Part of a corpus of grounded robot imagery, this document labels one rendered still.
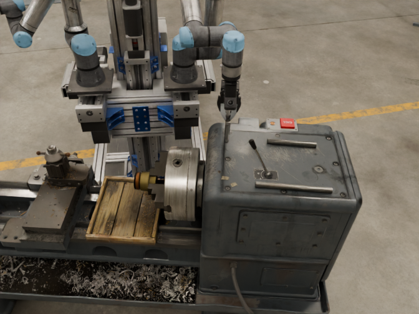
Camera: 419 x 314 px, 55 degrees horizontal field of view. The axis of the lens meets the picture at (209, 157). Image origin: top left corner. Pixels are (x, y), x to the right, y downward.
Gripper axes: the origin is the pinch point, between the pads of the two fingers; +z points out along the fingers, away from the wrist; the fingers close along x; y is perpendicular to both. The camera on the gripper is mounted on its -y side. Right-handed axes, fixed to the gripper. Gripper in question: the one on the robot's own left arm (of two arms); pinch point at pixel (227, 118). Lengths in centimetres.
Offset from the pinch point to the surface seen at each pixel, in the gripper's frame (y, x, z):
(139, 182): -14.8, 35.6, 25.1
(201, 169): -12.9, 9.5, 16.7
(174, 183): -22.7, 19.4, 15.6
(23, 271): -29, 96, 80
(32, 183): -2, 91, 44
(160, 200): -24.3, 25.2, 24.3
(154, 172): -11.1, 29.4, 22.4
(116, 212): -15, 48, 47
